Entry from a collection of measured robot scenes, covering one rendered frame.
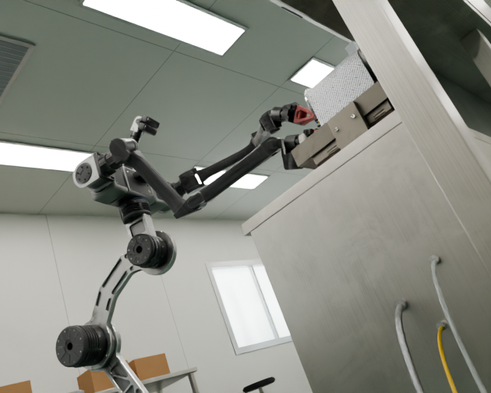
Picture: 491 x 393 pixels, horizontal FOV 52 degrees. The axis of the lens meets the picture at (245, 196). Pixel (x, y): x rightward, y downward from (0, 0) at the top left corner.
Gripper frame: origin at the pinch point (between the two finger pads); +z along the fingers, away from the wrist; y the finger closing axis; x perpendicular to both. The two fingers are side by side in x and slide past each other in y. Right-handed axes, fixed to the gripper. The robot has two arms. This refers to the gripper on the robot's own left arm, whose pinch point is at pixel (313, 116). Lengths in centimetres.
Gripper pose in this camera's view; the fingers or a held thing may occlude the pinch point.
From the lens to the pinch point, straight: 190.1
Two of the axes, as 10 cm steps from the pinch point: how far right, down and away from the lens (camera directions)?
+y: -7.0, -0.8, -7.1
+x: 1.7, -9.8, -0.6
